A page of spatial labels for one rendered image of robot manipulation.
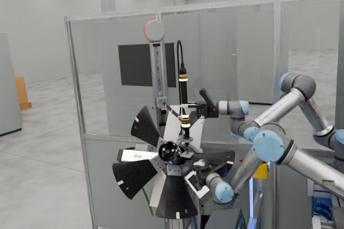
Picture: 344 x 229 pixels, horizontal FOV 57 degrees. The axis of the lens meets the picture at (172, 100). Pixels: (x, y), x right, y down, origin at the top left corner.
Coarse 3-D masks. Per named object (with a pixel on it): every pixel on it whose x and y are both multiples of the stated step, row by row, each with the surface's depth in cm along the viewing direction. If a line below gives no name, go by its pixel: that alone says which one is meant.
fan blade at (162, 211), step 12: (168, 180) 173; (180, 180) 176; (168, 192) 169; (180, 192) 172; (168, 204) 166; (180, 204) 168; (192, 204) 171; (168, 216) 164; (180, 216) 165; (192, 216) 167
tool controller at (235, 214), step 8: (240, 208) 112; (216, 216) 111; (224, 216) 110; (232, 216) 108; (240, 216) 109; (208, 224) 108; (216, 224) 106; (224, 224) 105; (232, 224) 103; (240, 224) 106
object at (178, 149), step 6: (162, 144) 180; (168, 144) 180; (174, 144) 178; (162, 150) 180; (174, 150) 177; (180, 150) 180; (162, 156) 178; (168, 156) 176; (174, 156) 175; (180, 156) 179; (168, 162) 176; (174, 162) 178; (180, 162) 184
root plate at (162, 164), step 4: (156, 156) 182; (152, 160) 183; (156, 160) 183; (160, 160) 183; (152, 164) 183; (156, 164) 184; (160, 164) 184; (164, 164) 184; (156, 168) 184; (160, 168) 184
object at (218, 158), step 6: (192, 156) 175; (198, 156) 175; (204, 156) 175; (210, 156) 175; (216, 156) 176; (222, 156) 175; (234, 156) 174; (210, 162) 170; (216, 162) 170; (222, 162) 170; (228, 168) 166
